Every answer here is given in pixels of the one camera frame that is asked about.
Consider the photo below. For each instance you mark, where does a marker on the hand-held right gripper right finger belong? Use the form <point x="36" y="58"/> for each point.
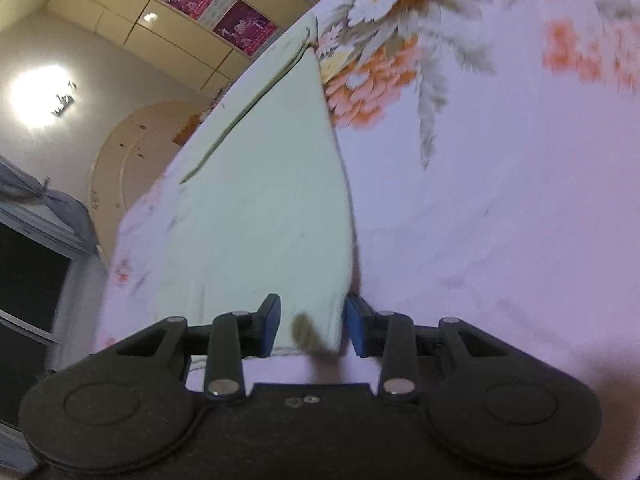
<point x="353" y="325"/>

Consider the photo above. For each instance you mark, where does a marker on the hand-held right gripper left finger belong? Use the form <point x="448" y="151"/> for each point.
<point x="272" y="321"/>

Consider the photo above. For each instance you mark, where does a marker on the light green knitted sweater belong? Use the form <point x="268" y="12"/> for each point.
<point x="275" y="185"/>

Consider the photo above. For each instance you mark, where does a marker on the lilac floral bed sheet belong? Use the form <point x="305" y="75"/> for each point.
<point x="500" y="210"/>

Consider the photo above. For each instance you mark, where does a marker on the orange patterned pillow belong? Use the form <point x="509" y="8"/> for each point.
<point x="186" y="127"/>

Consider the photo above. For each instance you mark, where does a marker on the cream curved bed headboard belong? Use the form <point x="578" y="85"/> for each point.
<point x="125" y="160"/>

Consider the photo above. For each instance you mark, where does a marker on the grey blue curtain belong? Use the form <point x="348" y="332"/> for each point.
<point x="60" y="200"/>

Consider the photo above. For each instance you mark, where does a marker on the cream wardrobe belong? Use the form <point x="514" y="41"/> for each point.
<point x="110" y="15"/>

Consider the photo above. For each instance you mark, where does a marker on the dark window with frame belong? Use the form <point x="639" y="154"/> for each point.
<point x="25" y="300"/>

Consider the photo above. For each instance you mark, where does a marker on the wall lamp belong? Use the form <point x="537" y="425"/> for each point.
<point x="62" y="100"/>

